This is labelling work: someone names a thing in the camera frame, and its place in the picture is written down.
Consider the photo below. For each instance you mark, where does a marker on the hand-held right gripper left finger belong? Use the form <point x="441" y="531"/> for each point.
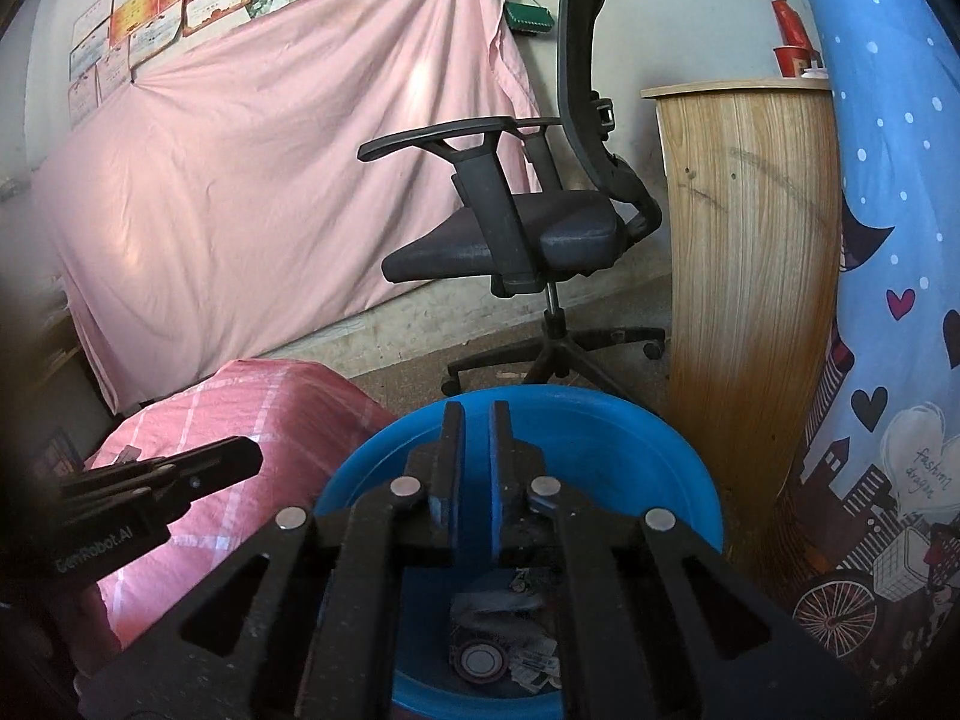
<point x="450" y="480"/>

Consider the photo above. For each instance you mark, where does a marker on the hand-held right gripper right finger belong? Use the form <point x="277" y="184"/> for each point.
<point x="499" y="480"/>

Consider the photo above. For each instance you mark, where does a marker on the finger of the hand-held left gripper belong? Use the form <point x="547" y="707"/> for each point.
<point x="210" y="465"/>

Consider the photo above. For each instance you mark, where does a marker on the blue plastic basin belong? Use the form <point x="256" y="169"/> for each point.
<point x="600" y="450"/>

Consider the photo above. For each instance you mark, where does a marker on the grey newspaper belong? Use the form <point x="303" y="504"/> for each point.
<point x="499" y="611"/>

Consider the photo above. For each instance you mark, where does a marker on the round white red lid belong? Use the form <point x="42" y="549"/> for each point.
<point x="481" y="660"/>

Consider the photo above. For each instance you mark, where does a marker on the black office chair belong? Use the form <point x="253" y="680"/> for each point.
<point x="540" y="229"/>

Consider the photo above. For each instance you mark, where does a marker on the wooden cabinet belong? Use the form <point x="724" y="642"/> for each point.
<point x="750" y="277"/>

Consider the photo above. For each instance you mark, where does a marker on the green hanging pouch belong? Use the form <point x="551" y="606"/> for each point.
<point x="527" y="16"/>

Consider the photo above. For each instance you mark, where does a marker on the blue printed blanket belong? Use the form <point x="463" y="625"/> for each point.
<point x="900" y="202"/>

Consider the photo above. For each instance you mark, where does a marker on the red cup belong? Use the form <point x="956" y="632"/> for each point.
<point x="791" y="61"/>

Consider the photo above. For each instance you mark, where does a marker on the small white container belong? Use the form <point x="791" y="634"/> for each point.
<point x="816" y="72"/>

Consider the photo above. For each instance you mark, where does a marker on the red bottle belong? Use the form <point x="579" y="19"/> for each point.
<point x="787" y="22"/>

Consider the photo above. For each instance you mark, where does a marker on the pink wall sheet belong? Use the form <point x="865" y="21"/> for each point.
<point x="262" y="165"/>

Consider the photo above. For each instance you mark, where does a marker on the row of wall certificates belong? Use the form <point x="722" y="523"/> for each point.
<point x="150" y="15"/>

